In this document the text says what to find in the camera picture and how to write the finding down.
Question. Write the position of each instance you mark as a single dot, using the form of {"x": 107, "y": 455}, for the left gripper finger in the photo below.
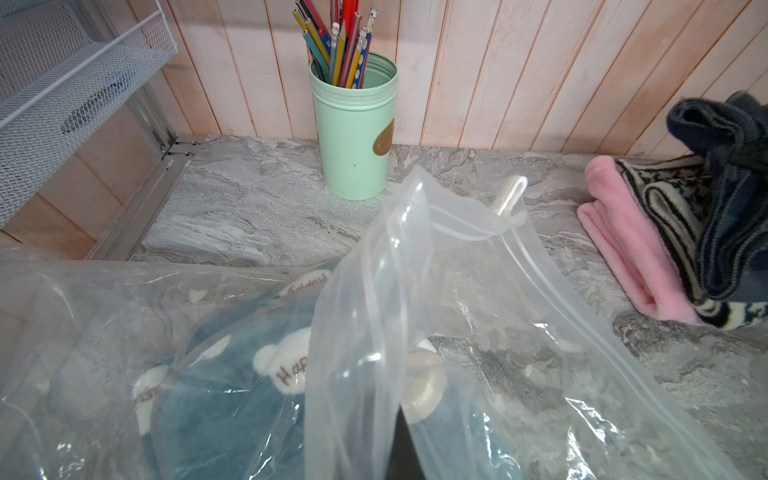
{"x": 403, "y": 463}

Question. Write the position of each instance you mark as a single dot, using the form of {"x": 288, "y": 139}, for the teal blanket with white clouds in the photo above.
{"x": 233, "y": 405}

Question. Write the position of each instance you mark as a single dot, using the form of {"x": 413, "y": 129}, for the clear plastic vacuum bag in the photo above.
{"x": 445, "y": 345}

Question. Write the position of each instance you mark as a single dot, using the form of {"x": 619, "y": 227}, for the pink fleece blanket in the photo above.
{"x": 632, "y": 247}

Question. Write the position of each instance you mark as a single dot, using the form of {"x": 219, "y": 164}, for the black white houndstooth knit blanket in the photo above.
{"x": 675, "y": 196}

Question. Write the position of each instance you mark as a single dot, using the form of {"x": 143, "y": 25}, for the dark blue blanket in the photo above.
{"x": 731, "y": 137}

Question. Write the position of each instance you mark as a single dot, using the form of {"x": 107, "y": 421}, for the white vacuum bag valve cap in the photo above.
{"x": 425, "y": 382}

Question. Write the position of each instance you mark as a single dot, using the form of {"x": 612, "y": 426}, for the mint green pencil cup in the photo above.
{"x": 355, "y": 129}

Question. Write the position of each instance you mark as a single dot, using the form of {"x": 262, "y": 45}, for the coloured pencils in cup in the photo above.
{"x": 339, "y": 49}

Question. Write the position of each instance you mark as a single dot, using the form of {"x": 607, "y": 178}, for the white wire mesh shelf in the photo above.
{"x": 59, "y": 86}

